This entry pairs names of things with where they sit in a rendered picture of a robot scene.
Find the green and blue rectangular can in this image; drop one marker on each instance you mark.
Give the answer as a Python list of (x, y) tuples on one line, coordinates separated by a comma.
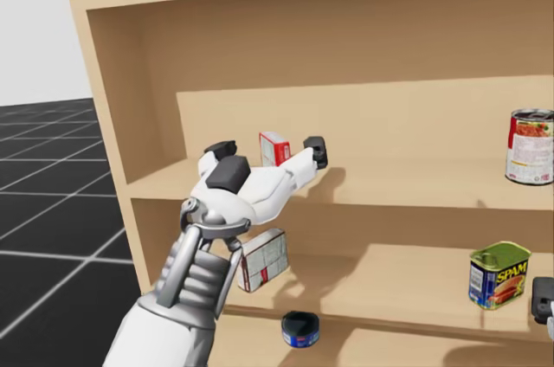
[(497, 276)]

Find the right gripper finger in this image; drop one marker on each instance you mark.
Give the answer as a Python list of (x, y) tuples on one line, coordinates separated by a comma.
[(543, 298)]

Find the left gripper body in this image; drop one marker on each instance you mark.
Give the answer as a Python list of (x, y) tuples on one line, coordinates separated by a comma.
[(233, 194)]

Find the blue flat can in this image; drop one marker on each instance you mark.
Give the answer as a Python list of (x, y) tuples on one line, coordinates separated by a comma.
[(300, 330)]

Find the brown and white carton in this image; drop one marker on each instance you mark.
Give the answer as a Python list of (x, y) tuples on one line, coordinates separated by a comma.
[(266, 261)]

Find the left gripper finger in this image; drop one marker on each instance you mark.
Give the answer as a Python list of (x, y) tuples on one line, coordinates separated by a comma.
[(218, 149), (305, 165)]

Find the red and white can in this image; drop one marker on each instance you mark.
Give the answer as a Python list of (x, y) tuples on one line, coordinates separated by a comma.
[(530, 148)]

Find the pale wooden shelf unit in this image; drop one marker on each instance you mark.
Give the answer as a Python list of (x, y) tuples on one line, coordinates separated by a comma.
[(389, 38)]

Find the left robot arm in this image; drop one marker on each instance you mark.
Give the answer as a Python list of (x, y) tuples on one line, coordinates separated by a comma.
[(173, 319)]

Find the red and white carton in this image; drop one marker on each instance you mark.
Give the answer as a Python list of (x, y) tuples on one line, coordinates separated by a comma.
[(272, 148)]

